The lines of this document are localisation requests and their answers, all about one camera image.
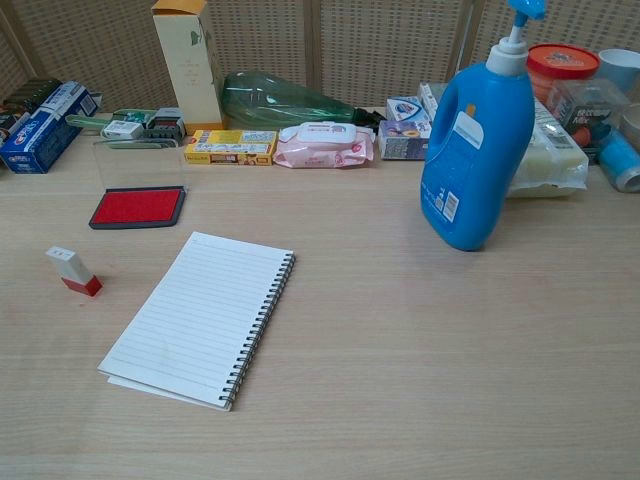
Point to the white red stamp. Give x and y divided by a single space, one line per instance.
75 272

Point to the white lined spiral notebook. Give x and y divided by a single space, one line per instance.
200 320

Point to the pink wet wipes pack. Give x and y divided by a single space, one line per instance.
325 145

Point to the yellow flat cardboard box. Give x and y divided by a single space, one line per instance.
230 147

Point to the purple soap box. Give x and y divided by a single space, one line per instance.
402 140

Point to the green plastic spray bottle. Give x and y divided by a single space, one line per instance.
280 102

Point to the white blue soap box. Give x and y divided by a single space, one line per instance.
407 109

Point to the blue detergent pump bottle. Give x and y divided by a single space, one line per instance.
475 165

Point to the red ink pad clear lid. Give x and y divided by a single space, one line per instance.
137 207

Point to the woven wooden folding screen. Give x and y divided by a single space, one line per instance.
375 45

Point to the tall cream yellow carton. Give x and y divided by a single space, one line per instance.
192 75

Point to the green white card packet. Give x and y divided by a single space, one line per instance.
134 116

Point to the small white green box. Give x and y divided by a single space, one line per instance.
121 130

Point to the clear pack of white noodles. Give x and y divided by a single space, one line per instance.
550 160

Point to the blue toothpaste box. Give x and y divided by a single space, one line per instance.
45 135

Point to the clear plastic snack box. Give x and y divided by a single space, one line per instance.
590 117

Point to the jar with orange lid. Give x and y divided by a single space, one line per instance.
560 65

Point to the blue cylindrical tube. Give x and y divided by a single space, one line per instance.
620 160

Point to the beige bowl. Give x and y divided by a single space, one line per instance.
632 117

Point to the light blue mug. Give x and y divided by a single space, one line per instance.
620 67

